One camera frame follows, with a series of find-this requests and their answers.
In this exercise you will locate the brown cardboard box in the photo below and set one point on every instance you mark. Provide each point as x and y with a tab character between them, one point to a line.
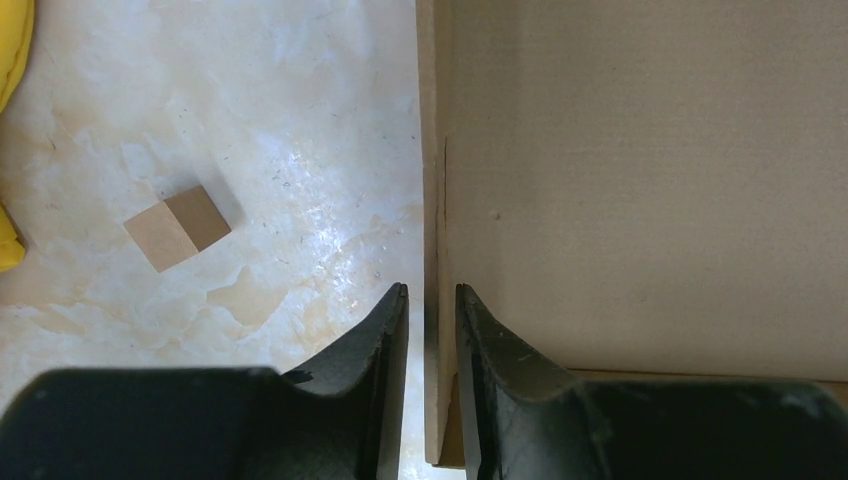
636	186

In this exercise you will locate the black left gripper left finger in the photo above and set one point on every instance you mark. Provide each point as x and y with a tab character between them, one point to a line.
338	415

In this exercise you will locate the yellow cloth garment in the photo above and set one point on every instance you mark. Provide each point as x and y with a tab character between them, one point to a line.
17	27

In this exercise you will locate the small cardboard scrap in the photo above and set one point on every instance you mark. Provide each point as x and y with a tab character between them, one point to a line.
177	228

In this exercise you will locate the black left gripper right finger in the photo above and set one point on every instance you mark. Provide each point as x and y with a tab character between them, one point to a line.
525	417

